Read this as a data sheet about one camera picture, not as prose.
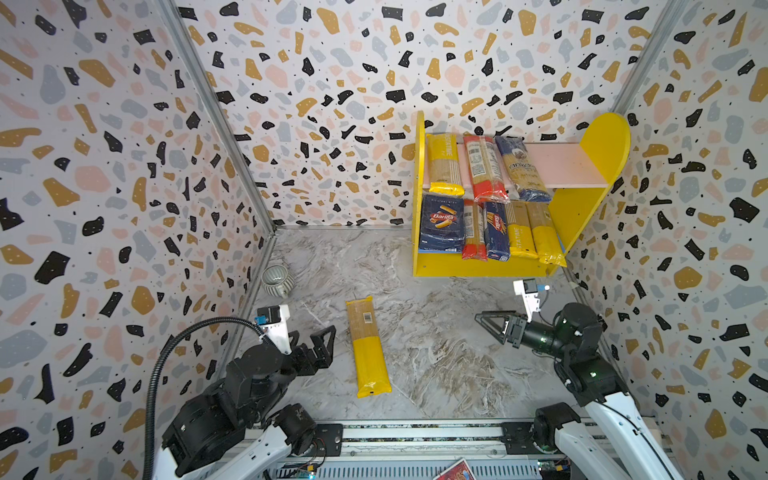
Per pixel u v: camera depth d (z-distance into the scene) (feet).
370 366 2.76
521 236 3.21
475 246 3.07
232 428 1.39
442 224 3.13
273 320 1.69
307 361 1.75
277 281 3.36
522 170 2.46
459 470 2.26
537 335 1.98
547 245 3.11
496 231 3.19
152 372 1.82
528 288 2.06
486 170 2.48
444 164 2.56
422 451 2.40
